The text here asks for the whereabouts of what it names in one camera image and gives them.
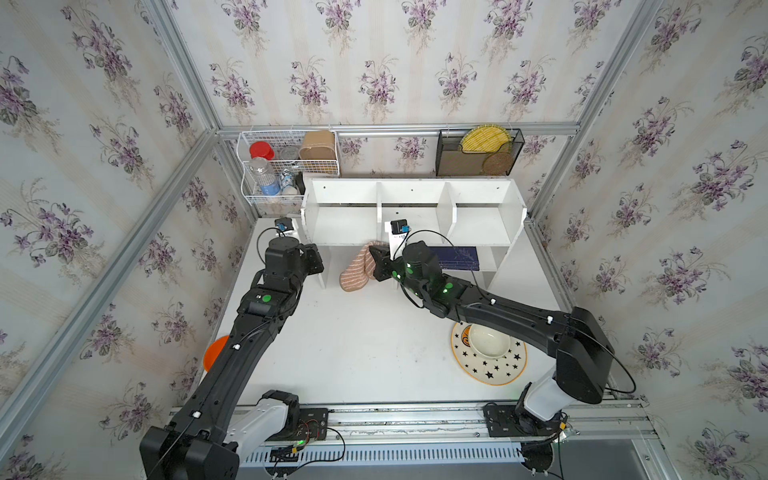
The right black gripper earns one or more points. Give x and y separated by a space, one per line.
381 264

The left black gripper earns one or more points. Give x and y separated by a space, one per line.
312 254

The brown striped cloth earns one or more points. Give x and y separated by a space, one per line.
360 271

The white wooden bookshelf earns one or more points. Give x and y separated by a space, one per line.
485 213

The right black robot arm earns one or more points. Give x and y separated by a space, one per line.
582 352

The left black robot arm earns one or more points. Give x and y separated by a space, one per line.
202 441

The clear plastic water bottle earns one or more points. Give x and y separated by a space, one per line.
265 177

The brown cardboard box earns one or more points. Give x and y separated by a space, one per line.
318 145

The black mesh basket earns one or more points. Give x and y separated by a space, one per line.
451 161

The cream ceramic bowl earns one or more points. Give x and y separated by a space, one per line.
488 343

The orange plastic bowl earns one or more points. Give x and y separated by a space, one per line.
213 351

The brown round coaster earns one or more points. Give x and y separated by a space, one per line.
498 164

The star patterned plate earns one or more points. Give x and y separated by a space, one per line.
493 372

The yellow round woven mat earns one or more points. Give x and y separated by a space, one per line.
487 138

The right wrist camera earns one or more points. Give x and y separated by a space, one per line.
397 230

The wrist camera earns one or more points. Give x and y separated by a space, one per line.
397 230
285 227

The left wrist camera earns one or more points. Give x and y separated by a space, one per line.
285 227

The white wire basket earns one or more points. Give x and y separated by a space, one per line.
291 170

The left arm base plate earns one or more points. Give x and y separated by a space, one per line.
303 424

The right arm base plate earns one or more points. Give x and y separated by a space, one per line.
513 421

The aluminium mounting rail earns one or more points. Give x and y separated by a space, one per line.
379 423

